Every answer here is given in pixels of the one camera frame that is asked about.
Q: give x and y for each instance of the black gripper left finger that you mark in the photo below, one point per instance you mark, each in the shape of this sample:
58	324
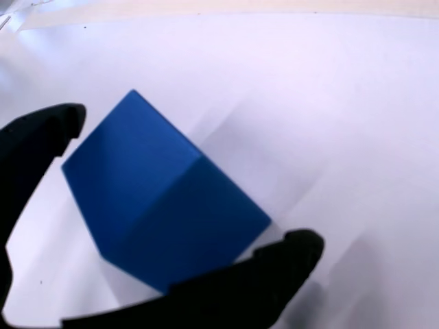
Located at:
31	144

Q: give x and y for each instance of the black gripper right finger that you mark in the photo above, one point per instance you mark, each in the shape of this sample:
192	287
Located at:
223	298

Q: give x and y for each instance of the blue block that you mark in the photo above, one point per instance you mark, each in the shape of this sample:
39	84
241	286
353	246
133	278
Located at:
154	188

